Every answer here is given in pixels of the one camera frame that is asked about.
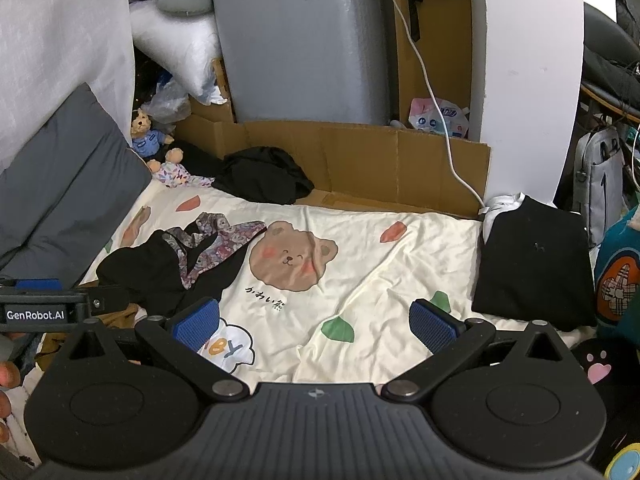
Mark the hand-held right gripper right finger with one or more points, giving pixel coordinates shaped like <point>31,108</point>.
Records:
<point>435,327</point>

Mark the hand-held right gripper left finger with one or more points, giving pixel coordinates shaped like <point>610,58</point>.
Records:
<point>196,325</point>

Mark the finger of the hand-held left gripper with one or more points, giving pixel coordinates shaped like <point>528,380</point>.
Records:
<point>110,301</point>

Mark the black shorts with bear-print trim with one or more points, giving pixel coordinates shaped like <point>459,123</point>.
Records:
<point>145,265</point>

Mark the person's left hand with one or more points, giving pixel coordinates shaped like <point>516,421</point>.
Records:
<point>7,377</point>

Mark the brown garment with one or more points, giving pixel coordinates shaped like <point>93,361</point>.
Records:
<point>115,317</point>

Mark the cream bear print blanket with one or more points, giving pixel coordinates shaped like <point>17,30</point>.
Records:
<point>380,280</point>

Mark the white marble print cloth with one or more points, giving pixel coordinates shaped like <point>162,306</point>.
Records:
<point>25,420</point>

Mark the folded black garment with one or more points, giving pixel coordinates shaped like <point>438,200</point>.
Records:
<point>535,265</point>

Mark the white garment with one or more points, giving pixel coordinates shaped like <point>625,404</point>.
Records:
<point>500,205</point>

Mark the floral print cloth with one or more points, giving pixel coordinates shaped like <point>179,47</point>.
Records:
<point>172,172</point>

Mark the crumpled black garment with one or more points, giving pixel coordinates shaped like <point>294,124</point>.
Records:
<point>260,175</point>

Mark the teddy bear in blue shirt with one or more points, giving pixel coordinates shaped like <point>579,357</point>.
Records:
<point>147,140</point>

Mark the flat black cloth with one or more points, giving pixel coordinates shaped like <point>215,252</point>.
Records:
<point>197,157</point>

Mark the flat cardboard sheet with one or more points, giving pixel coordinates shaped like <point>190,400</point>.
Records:
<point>360,160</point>

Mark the teal cushion with plaid bear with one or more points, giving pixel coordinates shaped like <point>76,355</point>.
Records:
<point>617,285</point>

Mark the black paw print cushion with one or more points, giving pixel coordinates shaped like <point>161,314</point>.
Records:
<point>620,400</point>

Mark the clear plastic bag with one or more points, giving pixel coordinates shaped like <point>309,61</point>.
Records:
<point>167,100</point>

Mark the pink tissue pack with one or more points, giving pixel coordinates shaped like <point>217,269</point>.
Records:
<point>440,117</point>

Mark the grey backpack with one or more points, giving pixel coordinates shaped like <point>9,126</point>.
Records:
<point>597,175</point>

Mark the white pillow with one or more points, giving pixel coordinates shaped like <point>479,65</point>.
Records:
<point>170,45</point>

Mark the white curtain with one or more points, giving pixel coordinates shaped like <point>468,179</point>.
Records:
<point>50,35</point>

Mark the tall cardboard box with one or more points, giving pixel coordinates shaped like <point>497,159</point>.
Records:
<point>440,50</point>

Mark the grey bubble-wrapped appliance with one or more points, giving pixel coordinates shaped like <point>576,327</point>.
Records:
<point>300,50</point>

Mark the black office chair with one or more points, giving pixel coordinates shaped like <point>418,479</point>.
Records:
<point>607,45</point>

